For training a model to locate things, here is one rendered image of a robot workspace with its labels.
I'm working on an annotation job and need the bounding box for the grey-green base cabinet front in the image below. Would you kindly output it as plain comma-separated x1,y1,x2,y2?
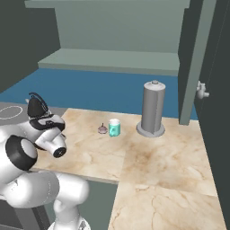
78,179,119,230

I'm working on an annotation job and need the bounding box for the grey hob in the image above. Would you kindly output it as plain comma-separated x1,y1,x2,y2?
0,102,68,121

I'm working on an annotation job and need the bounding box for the teal cup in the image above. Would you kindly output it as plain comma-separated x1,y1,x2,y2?
108,118,122,138

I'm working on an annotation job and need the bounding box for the white cabinet door handle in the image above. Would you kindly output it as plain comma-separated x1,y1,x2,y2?
195,80,210,100

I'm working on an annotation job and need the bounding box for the small purple garlic bulb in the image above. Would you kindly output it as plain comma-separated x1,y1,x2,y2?
97,122,109,135

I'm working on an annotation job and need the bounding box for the grey paper towel holder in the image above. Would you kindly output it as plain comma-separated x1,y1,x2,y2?
136,79,167,138

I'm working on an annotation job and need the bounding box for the dark wall cabinet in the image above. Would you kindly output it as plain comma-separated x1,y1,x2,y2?
0,0,62,94

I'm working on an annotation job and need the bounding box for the grey-green cabinet door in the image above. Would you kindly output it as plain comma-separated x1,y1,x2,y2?
177,0,217,126

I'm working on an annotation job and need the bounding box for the black kettle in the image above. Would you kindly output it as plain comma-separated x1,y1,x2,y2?
27,92,50,119

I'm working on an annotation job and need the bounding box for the dark tall cabinet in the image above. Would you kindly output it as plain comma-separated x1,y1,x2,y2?
193,0,230,230

